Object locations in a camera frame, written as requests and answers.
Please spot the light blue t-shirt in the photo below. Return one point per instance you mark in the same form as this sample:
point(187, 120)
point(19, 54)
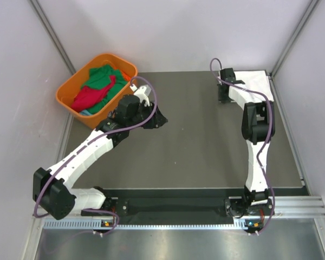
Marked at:
point(85, 113)

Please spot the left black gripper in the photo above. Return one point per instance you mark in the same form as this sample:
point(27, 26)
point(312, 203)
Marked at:
point(160, 120)

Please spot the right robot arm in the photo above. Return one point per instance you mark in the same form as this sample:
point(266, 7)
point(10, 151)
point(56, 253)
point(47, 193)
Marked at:
point(251, 91)

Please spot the white t-shirt red print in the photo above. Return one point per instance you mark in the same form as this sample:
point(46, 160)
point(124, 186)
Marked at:
point(256, 80)

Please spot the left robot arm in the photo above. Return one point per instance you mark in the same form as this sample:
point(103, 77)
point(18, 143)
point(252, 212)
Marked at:
point(53, 189)

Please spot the orange plastic basket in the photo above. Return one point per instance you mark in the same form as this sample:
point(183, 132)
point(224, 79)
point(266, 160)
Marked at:
point(67, 91)

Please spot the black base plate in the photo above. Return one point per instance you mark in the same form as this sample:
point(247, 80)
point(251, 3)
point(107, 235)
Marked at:
point(220, 201)

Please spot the grey cable duct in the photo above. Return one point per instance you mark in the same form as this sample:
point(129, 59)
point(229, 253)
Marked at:
point(102, 224)

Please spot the green t-shirt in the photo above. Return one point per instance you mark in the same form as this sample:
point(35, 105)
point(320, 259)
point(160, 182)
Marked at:
point(99, 77)

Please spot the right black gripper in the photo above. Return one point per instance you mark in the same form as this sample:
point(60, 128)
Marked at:
point(221, 99)

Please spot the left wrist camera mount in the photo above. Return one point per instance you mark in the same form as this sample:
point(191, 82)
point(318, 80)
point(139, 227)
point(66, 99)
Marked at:
point(142, 93)

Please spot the left corner frame post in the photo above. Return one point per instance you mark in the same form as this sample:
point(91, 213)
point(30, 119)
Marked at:
point(37, 8)

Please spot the right corner frame post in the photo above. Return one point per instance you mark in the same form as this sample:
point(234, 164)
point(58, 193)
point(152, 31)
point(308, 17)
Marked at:
point(302, 22)

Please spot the aluminium frame rail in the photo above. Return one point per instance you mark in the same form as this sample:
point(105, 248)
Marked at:
point(300, 207)

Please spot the corner frame post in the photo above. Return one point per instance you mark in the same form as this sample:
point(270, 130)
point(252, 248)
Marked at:
point(37, 8)
point(302, 22)

